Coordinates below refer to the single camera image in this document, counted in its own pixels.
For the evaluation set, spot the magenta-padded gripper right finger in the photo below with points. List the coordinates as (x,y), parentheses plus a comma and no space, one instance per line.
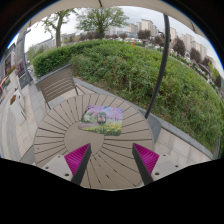
(146,159)

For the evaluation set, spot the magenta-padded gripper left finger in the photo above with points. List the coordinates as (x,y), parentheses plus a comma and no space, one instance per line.
(76,159)

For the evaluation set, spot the transparent grey computer mouse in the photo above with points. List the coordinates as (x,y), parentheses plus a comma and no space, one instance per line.
(101,117)

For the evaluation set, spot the flower landscape print mouse pad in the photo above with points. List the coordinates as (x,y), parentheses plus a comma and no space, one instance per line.
(113,125)

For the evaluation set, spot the white planter with flowers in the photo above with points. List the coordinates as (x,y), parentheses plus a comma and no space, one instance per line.
(17,111)

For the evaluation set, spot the green hedge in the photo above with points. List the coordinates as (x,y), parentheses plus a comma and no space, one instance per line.
(186,93)

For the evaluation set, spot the brown slatted outdoor chair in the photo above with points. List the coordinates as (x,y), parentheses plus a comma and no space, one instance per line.
(56,83)

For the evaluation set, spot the dark curved parasol pole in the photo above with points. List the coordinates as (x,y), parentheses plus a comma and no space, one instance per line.
(161,70)

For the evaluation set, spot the tall grey sign pillar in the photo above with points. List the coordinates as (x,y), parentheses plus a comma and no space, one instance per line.
(20,53)

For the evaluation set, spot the distant apartment buildings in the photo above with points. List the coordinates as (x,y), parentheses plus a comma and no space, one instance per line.
(186,40)

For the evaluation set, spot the thin-crowned tree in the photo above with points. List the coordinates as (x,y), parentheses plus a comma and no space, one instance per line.
(58,31)

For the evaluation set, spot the full-crowned green tree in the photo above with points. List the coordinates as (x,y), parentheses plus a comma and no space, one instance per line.
(100,19)

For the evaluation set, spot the beige parasol canopy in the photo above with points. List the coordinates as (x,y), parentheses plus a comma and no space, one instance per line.
(133,2)

